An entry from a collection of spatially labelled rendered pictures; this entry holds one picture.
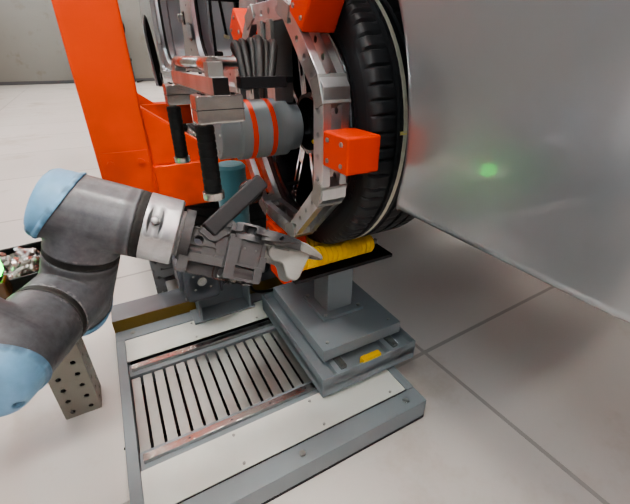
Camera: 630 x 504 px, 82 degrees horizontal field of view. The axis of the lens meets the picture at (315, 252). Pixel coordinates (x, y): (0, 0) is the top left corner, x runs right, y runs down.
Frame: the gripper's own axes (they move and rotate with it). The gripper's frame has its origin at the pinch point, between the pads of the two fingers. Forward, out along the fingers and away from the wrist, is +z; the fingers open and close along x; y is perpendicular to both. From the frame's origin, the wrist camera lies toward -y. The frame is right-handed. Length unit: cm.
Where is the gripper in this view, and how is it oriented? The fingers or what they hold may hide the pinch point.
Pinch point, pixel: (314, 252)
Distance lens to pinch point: 57.8
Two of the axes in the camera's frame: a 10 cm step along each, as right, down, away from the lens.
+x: 3.9, -1.2, -9.1
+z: 9.1, 2.3, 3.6
